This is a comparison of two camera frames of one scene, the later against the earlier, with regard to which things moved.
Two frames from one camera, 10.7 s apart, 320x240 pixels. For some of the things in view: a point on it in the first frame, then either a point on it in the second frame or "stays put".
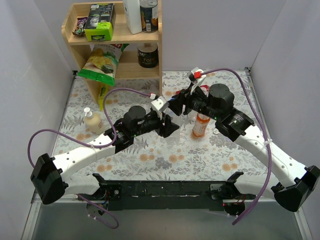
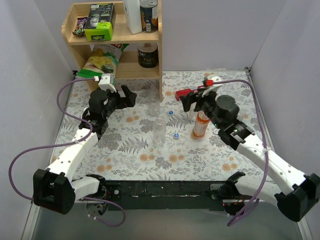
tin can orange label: x=149 y=15 stays put
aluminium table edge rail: x=34 y=211 stays put
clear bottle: x=174 y=139 to x=159 y=131
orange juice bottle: x=200 y=124 stays put
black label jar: x=148 y=54 stays put
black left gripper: x=163 y=125 to x=121 y=99
